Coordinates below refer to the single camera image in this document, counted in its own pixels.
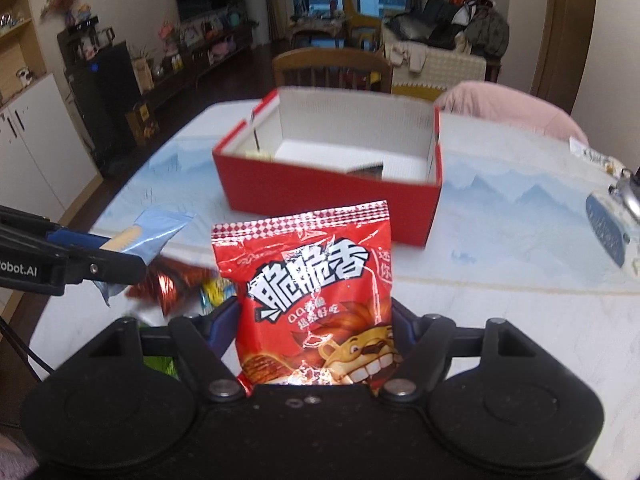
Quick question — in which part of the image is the black cable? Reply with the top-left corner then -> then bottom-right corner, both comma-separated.
0,316 -> 57,382

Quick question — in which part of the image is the light blue snack packet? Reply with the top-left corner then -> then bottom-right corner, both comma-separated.
91,210 -> 196,307

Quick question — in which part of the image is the blue mountain print table mat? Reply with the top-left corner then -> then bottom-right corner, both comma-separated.
92,100 -> 640,311

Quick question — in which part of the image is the silver metal object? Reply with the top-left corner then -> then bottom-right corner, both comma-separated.
607,166 -> 640,212

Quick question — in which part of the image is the yellow and blue snack packet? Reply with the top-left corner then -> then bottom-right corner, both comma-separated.
199,279 -> 238,317

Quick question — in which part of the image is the dark blue flat object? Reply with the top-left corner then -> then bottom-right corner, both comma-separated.
585,189 -> 640,269

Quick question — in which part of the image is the dark snack packet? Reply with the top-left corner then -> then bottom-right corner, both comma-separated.
346,162 -> 386,181

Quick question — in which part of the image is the dried flower vase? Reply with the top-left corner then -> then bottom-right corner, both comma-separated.
39,0 -> 85,27

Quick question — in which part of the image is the pink cushioned chair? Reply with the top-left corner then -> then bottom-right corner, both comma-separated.
434,80 -> 591,145

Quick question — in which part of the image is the yellow giraffe toy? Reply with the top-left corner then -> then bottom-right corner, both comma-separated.
334,0 -> 385,50

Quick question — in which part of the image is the black cabinet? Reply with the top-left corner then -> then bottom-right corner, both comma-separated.
56,39 -> 147,163

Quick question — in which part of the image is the wooden shelf unit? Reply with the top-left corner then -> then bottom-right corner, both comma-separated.
0,0 -> 49,107

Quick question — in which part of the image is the wooden chair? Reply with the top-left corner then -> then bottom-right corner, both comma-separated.
271,48 -> 394,94

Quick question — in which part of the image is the wooden coffee table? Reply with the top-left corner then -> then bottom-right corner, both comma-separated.
289,14 -> 352,50

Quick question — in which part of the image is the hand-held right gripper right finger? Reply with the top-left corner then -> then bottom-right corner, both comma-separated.
371,299 -> 568,404

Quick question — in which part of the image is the white snack packet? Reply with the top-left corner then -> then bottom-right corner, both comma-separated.
569,136 -> 627,177

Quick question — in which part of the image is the red foil snack packet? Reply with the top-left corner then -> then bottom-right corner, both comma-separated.
125,255 -> 217,319

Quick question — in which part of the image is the dark television cabinet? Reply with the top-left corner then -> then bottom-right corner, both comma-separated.
148,24 -> 255,109

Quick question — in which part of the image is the sofa with clothes pile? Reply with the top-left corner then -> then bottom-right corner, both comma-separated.
381,0 -> 512,102

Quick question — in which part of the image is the brown box on floor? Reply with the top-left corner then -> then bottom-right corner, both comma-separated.
124,101 -> 162,147

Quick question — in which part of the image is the red cardboard box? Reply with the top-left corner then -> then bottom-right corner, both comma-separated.
212,86 -> 444,247

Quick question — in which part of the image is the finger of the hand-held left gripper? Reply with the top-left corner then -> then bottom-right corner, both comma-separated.
59,247 -> 151,287
44,224 -> 130,252

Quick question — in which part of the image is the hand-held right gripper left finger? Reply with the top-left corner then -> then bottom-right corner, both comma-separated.
62,297 -> 247,403

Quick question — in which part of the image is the green snack packet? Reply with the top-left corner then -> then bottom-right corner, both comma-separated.
141,355 -> 180,382

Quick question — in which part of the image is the white cabinet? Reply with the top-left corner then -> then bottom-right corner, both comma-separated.
0,72 -> 99,222

